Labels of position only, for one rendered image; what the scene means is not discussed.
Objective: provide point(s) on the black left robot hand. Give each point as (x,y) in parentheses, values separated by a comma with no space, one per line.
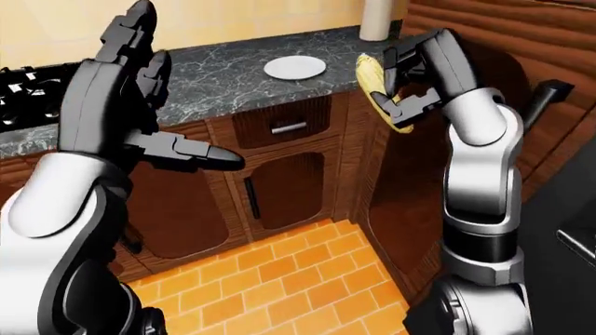
(114,101)

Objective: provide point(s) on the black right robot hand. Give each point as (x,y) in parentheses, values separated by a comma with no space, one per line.
(421,80)

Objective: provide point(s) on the white round plate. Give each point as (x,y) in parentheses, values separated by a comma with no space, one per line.
(294,67)

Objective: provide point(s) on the black oven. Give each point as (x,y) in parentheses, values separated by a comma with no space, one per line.
(559,227)

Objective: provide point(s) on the cream cylindrical paper towel roll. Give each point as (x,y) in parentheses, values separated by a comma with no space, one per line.
(378,19)

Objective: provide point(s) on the black gas stovetop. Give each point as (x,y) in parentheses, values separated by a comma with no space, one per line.
(28,94)

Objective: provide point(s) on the tall brown wooden cabinet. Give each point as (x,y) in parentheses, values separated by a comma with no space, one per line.
(405,195)

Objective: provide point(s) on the dark marble countertop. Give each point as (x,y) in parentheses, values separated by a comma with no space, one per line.
(242,75)

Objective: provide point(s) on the brown wooden cabinet door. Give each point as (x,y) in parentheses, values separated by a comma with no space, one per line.
(284,188)
(181,216)

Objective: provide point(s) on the brown wooden drawer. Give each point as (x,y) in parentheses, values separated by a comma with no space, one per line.
(284,122)

